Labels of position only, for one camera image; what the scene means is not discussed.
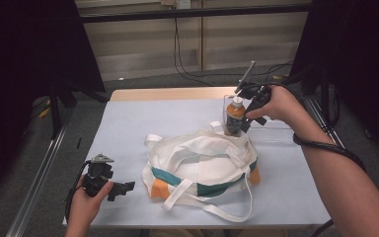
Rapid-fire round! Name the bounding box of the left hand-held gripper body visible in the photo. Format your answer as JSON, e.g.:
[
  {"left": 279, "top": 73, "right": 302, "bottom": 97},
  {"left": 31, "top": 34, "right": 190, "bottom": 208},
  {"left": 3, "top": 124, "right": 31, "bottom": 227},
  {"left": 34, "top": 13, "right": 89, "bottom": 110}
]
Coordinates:
[{"left": 81, "top": 153, "right": 123, "bottom": 198}]

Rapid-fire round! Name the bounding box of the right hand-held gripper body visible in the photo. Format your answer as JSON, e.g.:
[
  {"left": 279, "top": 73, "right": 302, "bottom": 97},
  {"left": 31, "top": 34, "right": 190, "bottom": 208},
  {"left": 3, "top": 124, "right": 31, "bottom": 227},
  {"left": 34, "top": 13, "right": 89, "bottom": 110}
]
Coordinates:
[{"left": 234, "top": 60, "right": 272, "bottom": 115}]

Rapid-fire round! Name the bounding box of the orange drink bottle white cap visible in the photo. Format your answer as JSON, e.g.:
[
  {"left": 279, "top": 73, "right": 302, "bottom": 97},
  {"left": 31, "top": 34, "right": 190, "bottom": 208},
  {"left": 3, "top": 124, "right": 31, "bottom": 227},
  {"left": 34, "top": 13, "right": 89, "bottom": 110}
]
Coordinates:
[{"left": 224, "top": 95, "right": 247, "bottom": 137}]

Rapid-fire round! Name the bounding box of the clear plastic bin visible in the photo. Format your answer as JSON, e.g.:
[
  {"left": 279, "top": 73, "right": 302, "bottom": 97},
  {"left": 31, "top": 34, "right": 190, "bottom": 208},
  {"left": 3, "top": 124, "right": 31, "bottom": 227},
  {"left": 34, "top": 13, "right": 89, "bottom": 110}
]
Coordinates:
[{"left": 222, "top": 94, "right": 298, "bottom": 145}]

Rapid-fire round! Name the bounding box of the white canvas tote bag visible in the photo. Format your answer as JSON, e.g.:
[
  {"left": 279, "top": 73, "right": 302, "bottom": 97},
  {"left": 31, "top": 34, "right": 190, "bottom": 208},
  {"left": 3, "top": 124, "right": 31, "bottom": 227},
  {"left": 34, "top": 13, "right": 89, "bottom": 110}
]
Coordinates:
[{"left": 141, "top": 120, "right": 262, "bottom": 224}]

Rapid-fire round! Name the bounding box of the person's right hand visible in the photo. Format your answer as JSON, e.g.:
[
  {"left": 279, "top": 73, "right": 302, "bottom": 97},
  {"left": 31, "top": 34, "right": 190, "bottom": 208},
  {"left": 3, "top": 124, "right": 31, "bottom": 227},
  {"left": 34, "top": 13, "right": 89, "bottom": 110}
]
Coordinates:
[{"left": 244, "top": 85, "right": 303, "bottom": 124}]

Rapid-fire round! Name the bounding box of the person's left hand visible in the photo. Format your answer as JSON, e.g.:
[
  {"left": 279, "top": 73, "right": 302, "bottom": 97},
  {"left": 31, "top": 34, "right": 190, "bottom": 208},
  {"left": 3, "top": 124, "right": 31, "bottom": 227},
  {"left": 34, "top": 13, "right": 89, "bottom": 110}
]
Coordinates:
[{"left": 65, "top": 175, "right": 115, "bottom": 229}]

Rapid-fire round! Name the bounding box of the black metal stand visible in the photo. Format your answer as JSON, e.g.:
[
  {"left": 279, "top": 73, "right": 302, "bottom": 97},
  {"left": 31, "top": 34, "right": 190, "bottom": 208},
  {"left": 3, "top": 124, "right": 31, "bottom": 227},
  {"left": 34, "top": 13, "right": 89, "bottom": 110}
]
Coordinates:
[
  {"left": 46, "top": 74, "right": 77, "bottom": 140},
  {"left": 319, "top": 64, "right": 341, "bottom": 130}
]

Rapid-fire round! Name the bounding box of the light blue table mat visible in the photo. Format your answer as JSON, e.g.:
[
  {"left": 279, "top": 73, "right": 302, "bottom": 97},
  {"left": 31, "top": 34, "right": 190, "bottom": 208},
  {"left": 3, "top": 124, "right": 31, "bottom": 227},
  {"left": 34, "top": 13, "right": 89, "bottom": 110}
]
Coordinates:
[{"left": 62, "top": 98, "right": 332, "bottom": 229}]

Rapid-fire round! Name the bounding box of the wooden table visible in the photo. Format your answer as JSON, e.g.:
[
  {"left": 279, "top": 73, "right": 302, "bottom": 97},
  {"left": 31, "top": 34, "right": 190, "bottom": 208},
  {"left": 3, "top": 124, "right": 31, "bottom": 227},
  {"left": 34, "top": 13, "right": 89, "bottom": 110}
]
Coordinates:
[{"left": 62, "top": 85, "right": 332, "bottom": 230}]

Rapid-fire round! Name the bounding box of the black horizontal bar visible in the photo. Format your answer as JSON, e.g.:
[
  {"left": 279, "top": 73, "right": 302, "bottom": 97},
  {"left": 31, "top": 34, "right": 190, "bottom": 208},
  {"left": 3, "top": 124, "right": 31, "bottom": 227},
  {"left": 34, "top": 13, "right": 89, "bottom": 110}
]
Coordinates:
[{"left": 78, "top": 3, "right": 312, "bottom": 24}]

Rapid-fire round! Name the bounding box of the black curtain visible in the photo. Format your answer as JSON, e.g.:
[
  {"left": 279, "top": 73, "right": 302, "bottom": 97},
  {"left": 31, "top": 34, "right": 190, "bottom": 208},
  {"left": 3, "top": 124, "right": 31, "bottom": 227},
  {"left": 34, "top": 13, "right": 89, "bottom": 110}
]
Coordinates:
[
  {"left": 288, "top": 0, "right": 379, "bottom": 161},
  {"left": 0, "top": 0, "right": 107, "bottom": 209}
]

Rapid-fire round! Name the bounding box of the left hand-held gripper black cable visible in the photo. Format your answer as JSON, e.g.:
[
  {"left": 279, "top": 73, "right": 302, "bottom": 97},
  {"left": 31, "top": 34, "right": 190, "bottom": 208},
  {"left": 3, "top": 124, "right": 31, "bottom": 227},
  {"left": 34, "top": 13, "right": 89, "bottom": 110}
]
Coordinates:
[{"left": 64, "top": 159, "right": 93, "bottom": 224}]

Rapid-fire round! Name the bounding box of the hand-held gripper black cable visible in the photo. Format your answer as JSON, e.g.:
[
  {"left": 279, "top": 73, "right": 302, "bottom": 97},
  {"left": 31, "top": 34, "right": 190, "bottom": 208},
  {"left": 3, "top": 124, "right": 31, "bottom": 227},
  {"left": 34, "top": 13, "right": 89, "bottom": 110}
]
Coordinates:
[
  {"left": 291, "top": 131, "right": 367, "bottom": 173},
  {"left": 64, "top": 159, "right": 93, "bottom": 224}
]

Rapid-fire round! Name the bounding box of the black floor cable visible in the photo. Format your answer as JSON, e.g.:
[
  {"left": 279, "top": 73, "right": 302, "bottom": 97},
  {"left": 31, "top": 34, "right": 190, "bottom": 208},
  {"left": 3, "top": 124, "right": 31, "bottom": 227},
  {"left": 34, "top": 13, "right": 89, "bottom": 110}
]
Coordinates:
[{"left": 177, "top": 59, "right": 294, "bottom": 82}]

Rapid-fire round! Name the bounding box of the aluminium floor rail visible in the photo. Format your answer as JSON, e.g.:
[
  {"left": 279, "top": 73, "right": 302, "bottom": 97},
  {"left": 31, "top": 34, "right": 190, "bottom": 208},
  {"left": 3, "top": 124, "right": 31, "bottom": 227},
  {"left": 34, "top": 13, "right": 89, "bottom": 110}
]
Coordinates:
[
  {"left": 5, "top": 119, "right": 71, "bottom": 237},
  {"left": 305, "top": 96, "right": 379, "bottom": 237}
]

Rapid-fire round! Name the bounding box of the right hand-held gripper black cable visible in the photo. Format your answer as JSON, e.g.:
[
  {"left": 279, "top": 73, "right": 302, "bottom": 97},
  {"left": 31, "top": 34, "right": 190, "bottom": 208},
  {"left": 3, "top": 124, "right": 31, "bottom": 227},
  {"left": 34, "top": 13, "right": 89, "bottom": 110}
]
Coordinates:
[{"left": 291, "top": 131, "right": 367, "bottom": 173}]

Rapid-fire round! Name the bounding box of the wooden vertical post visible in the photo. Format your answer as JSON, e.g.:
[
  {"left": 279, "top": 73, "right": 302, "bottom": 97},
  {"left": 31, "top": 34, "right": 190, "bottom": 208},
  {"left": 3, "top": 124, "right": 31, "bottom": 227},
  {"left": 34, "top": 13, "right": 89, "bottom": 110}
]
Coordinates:
[{"left": 198, "top": 0, "right": 207, "bottom": 71}]

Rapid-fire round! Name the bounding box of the black hanging cable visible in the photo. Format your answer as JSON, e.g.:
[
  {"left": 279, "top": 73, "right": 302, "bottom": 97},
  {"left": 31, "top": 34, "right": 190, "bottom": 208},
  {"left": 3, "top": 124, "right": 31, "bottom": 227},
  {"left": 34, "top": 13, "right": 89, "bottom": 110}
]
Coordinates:
[{"left": 173, "top": 17, "right": 213, "bottom": 88}]

